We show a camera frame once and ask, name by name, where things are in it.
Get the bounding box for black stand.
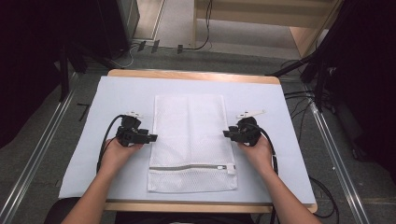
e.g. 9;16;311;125
264;46;331;113

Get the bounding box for person's dark clothing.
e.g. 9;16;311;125
43;196;260;224

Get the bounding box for person's right hand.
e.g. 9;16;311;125
237;134;276;175

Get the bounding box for pale blue table mat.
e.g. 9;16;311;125
58;75;317;204

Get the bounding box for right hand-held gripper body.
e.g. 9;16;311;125
233;109;267;147

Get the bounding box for metal floor rail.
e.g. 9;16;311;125
303;83;372;224
0;73;79;224

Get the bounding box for hanging black cable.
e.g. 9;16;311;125
181;0;215;51

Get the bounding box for person's left hand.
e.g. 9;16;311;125
100;136;145;175

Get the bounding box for black floor cables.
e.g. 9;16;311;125
280;59;316;145

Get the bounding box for wooden table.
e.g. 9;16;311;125
103;68;318;215

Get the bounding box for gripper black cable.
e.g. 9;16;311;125
246;122;280;224
95;114;126;174

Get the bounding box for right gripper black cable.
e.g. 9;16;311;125
246;122;280;224

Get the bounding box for dark cabinet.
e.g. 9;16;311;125
94;0;141;62

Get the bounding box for black curtain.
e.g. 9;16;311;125
314;0;396;185
0;0;104;149

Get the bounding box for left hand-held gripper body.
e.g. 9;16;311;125
115;110;149;147

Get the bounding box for white mesh laundry bag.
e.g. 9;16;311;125
147;93;238;194

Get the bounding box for wooden frame furniture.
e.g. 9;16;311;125
191;0;345;59

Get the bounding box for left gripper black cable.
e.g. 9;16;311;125
95;114;126;174

